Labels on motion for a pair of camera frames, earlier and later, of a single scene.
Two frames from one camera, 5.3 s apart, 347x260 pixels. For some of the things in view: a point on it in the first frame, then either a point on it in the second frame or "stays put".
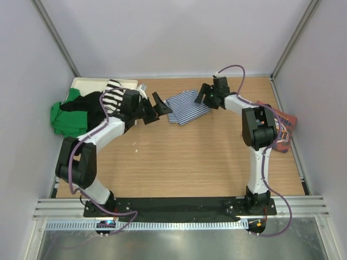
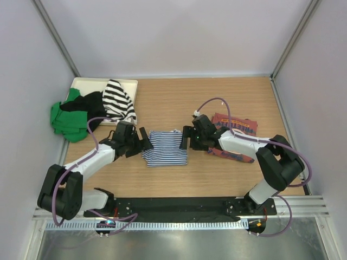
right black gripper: x=205 y=89 → x=189 y=131
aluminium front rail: x=47 y=208 stays put
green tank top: x=69 y=123 stays put
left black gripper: x=160 y=109 → x=141 y=144
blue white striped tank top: x=185 y=108 → x=166 y=150
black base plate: x=179 y=207 stays put
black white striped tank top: x=113 y=96 stays put
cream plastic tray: x=97 y=85 stays put
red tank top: x=284 y=124 → x=246 y=126
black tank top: x=88 y=102 stays put
